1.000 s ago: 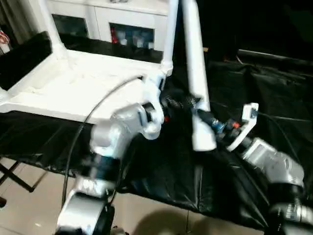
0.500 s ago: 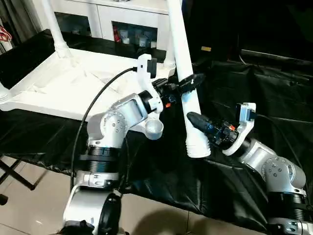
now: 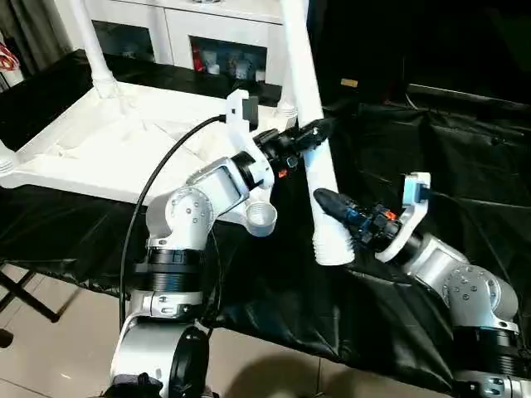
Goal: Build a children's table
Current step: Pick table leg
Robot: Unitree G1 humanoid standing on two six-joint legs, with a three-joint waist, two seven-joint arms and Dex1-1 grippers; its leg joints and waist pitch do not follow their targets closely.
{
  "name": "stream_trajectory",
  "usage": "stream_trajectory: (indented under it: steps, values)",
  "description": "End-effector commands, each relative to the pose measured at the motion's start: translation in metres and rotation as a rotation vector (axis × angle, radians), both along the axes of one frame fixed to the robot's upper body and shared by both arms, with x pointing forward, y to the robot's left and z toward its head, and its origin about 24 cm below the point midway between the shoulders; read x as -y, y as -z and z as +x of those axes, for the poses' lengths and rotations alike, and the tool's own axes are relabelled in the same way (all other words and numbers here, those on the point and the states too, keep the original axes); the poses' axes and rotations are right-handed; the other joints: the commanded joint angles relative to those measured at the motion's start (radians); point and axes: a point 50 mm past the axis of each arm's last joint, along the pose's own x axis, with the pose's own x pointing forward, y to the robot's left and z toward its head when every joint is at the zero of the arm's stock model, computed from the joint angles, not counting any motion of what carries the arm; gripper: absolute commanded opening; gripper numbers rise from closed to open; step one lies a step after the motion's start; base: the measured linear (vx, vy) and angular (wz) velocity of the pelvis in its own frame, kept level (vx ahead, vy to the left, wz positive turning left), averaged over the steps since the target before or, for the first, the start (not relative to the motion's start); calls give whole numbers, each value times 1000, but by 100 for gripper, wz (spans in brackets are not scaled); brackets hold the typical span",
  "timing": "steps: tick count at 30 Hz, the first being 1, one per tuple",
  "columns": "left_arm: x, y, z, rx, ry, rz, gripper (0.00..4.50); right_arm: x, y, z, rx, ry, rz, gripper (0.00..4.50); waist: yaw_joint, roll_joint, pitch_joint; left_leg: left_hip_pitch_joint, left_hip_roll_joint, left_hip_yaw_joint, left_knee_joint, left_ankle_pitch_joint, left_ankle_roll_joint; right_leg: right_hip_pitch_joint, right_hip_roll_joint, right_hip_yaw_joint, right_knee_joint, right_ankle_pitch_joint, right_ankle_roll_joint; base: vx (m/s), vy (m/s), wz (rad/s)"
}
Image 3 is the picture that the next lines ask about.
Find grey curtain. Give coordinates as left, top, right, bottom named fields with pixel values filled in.
left=7, top=0, right=80, bottom=76

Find black metal frame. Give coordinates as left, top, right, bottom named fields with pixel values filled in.
left=407, top=82, right=531, bottom=109

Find white glass door cabinet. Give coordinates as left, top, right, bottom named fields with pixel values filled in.
left=52, top=0, right=288, bottom=85

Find black left wrist camera cable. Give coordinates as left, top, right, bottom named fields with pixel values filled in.
left=117, top=114, right=228, bottom=329

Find red clothes hangers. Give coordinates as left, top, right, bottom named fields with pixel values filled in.
left=0, top=40, right=21, bottom=72

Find black work surface mat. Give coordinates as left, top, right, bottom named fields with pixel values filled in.
left=0, top=49, right=531, bottom=395

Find white plastic table top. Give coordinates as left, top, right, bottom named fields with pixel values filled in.
left=0, top=77, right=279, bottom=239

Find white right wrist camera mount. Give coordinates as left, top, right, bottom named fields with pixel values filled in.
left=374, top=171, right=433, bottom=264

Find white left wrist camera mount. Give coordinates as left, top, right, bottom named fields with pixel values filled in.
left=225, top=88, right=275, bottom=191

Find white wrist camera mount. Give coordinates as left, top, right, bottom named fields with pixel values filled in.
left=374, top=171, right=433, bottom=264
left=225, top=88, right=275, bottom=191

